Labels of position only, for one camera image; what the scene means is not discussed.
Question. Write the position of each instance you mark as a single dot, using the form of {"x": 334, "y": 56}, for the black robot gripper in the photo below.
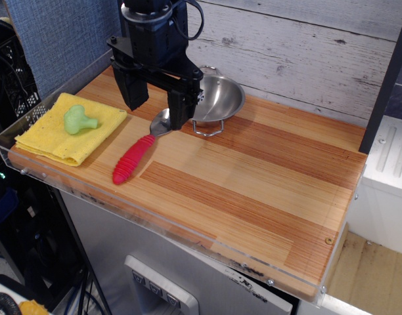
{"x": 155, "y": 52}

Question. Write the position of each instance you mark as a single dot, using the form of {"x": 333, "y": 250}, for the green toy mushroom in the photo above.
{"x": 75, "y": 120}

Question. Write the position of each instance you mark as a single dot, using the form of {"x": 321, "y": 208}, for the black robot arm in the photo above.
{"x": 138, "y": 11}

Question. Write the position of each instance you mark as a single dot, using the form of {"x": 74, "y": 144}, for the small silver metal pot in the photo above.
{"x": 221, "y": 99}

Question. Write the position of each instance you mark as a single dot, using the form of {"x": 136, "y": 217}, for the yellow folded cloth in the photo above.
{"x": 48, "y": 138}

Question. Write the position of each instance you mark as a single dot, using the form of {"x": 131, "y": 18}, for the black plastic crate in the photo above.
{"x": 18, "y": 90}

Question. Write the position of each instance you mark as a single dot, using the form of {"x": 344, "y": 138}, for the clear acrylic table guard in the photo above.
{"x": 268, "y": 196}

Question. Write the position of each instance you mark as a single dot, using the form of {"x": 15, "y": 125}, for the stainless steel appliance front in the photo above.
{"x": 143, "y": 272}

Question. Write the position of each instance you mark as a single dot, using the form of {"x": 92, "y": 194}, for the white ribbed side unit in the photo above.
{"x": 375, "y": 212}

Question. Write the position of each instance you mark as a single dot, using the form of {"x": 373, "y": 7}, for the red handled metal spoon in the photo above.
{"x": 160, "y": 125}

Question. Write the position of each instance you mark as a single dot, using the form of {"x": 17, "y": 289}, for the black vertical post right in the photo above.
{"x": 388, "y": 83}

